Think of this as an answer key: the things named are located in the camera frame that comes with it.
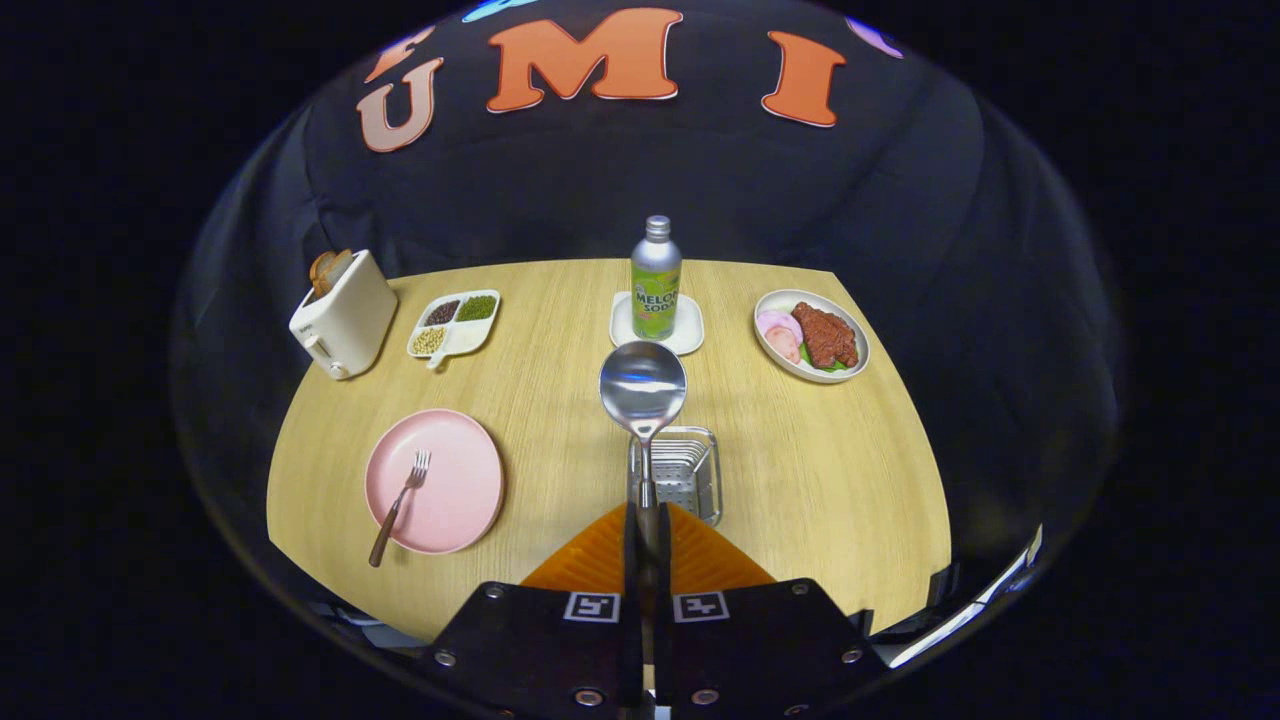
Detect white oval food plate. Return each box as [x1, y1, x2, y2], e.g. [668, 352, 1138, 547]
[753, 289, 871, 385]

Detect white toaster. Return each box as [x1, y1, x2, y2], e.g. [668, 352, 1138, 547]
[289, 250, 399, 381]

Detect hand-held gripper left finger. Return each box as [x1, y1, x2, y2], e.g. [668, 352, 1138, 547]
[415, 503, 646, 720]

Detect pink round plate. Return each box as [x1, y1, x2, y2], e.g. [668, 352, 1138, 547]
[364, 408, 506, 556]

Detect red-brown meat piece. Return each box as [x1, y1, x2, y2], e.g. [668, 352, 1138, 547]
[790, 302, 859, 369]

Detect white divided dish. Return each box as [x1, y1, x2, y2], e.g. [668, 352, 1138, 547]
[406, 290, 501, 371]

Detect white square coaster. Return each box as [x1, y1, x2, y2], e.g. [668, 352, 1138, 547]
[610, 291, 705, 357]

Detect metal spoon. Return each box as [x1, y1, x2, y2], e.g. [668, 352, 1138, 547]
[599, 341, 689, 601]

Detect metal wire basket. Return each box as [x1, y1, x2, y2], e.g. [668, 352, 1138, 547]
[628, 426, 723, 528]

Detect metal fork wooden handle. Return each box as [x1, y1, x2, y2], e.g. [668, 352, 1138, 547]
[368, 450, 432, 569]

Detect green soda bottle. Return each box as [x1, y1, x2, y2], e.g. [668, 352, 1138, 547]
[630, 215, 683, 341]

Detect pink ham slices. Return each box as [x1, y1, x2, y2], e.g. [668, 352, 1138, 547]
[757, 310, 804, 363]

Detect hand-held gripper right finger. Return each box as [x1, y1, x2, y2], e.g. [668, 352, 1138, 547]
[652, 503, 891, 720]

